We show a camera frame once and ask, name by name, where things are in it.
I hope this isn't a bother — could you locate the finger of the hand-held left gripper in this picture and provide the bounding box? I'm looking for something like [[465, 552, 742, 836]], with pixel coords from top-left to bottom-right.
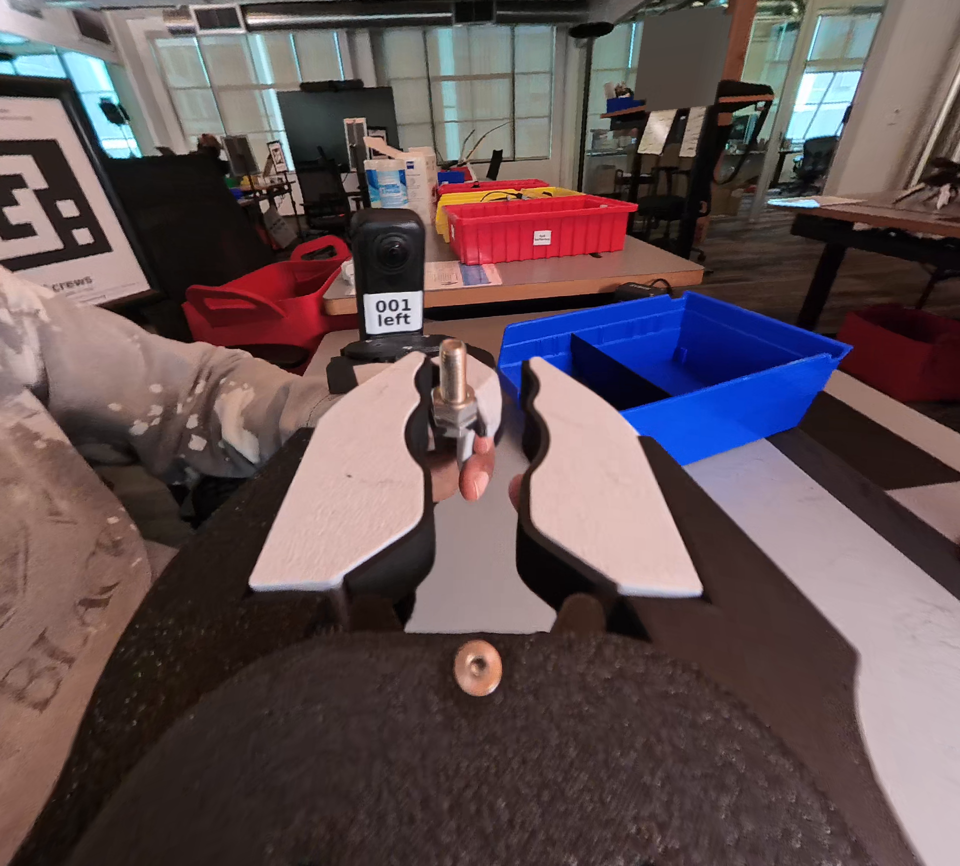
[[352, 356, 412, 389], [431, 354, 502, 470]]

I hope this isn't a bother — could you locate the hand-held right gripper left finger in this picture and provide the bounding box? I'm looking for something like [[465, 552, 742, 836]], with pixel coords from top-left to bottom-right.
[[247, 350, 438, 608]]

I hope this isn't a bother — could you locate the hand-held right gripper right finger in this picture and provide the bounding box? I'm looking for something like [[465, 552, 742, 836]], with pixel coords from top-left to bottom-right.
[[516, 356, 705, 616]]

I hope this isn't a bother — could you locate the blue plastic bin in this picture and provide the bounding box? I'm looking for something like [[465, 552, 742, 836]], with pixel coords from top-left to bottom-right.
[[497, 290, 854, 468]]

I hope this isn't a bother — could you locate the person's left forearm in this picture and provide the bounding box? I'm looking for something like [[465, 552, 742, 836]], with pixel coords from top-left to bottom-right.
[[0, 266, 350, 485]]

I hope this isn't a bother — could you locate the person's left hand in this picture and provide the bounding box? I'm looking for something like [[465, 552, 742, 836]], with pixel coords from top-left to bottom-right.
[[431, 434, 498, 505]]

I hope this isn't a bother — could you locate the wipes canister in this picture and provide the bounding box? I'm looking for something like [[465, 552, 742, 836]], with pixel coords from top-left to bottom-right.
[[363, 157, 410, 211]]

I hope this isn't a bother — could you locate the printed colour leaflet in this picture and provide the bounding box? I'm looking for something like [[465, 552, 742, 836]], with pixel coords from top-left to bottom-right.
[[423, 262, 502, 290]]

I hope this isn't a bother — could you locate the white cardboard box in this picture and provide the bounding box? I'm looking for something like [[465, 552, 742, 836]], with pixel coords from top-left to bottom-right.
[[405, 147, 440, 226]]

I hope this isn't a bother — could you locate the red storage tray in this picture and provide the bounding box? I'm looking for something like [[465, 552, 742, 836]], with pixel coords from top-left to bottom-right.
[[436, 178, 550, 196]]

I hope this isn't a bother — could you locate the black bin divider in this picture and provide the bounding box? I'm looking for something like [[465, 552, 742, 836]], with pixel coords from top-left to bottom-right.
[[570, 332, 672, 411]]

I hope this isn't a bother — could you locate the red tote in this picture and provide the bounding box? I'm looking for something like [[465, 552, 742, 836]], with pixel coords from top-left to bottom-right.
[[183, 236, 357, 376]]

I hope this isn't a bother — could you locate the red plastic storage bin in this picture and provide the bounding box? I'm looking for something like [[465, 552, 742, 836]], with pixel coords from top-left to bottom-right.
[[444, 194, 639, 266]]

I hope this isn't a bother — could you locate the black office chair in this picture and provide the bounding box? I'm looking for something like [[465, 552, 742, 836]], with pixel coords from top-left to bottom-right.
[[105, 153, 275, 342], [791, 136, 837, 196]]

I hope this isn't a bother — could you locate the black standing desk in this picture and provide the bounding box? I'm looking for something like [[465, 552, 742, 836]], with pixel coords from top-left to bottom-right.
[[600, 80, 775, 260]]

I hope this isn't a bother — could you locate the black floor lamp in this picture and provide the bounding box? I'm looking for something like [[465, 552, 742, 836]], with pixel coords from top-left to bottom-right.
[[568, 22, 615, 196]]

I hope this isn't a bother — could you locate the black framed marker sign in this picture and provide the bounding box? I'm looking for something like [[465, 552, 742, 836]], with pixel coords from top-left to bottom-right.
[[0, 74, 162, 312]]

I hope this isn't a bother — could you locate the red floor bin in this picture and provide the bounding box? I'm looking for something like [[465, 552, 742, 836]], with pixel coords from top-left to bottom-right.
[[836, 303, 960, 404]]

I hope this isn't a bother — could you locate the spare black gripper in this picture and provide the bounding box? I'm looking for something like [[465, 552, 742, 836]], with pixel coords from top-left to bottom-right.
[[892, 157, 960, 211]]

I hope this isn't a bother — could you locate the black wall monitor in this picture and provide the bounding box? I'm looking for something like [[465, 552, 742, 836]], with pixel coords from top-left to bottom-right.
[[276, 86, 400, 170]]

